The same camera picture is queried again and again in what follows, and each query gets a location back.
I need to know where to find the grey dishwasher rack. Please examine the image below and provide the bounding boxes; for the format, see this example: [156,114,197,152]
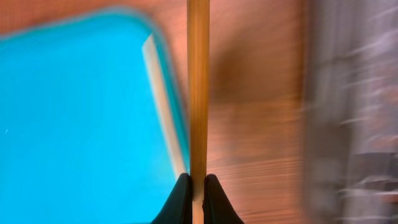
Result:
[302,0,397,224]

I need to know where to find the wooden chopstick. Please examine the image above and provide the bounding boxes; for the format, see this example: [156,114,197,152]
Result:
[187,0,210,224]

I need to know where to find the teal serving tray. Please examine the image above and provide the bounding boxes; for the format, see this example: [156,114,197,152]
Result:
[1,7,188,223]

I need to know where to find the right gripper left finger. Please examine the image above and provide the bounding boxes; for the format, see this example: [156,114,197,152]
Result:
[151,173,192,224]

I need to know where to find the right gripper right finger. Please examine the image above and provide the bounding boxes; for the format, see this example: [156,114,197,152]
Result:
[202,174,244,224]

